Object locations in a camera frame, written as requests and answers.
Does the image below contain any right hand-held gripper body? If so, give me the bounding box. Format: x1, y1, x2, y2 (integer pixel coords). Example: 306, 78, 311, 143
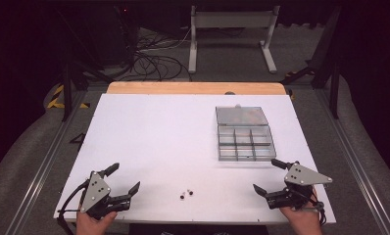
266, 162, 333, 211

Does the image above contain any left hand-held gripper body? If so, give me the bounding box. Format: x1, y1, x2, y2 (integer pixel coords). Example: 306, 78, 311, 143
79, 169, 132, 220

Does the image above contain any person's left hand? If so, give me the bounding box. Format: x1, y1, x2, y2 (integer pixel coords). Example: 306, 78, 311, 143
75, 211, 119, 235

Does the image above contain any person's right hand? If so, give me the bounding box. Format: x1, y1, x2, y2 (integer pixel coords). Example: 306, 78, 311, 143
278, 195, 323, 235

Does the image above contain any clear plastic compartment box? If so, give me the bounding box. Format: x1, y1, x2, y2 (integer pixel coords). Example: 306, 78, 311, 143
215, 103, 278, 163

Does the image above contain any yellow black floor tape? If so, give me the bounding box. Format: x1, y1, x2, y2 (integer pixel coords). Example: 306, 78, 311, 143
46, 83, 91, 110

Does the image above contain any black tripod stand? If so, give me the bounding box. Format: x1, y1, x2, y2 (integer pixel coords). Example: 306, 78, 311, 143
279, 5, 344, 120
54, 9, 116, 122

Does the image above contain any black equipment case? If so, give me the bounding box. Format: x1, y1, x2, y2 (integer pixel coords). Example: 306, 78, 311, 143
94, 3, 141, 67

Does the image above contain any white metal stand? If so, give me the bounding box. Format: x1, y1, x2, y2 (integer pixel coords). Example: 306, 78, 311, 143
187, 5, 281, 74

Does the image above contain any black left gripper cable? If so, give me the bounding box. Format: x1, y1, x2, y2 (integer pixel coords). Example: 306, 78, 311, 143
56, 180, 90, 235

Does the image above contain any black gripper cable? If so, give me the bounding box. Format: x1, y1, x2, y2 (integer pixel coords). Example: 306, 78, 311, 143
309, 186, 328, 227
56, 180, 90, 235

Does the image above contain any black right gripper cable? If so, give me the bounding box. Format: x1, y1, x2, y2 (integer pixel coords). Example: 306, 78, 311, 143
309, 186, 328, 227

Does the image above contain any small black triangle bracket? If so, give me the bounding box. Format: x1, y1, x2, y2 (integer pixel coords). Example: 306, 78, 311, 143
69, 132, 87, 145

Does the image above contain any aluminium floor rail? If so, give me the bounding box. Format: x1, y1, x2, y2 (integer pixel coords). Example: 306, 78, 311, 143
315, 87, 390, 235
4, 89, 88, 235

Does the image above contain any bundle of black floor cables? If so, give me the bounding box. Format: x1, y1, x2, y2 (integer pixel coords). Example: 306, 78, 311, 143
125, 27, 193, 82

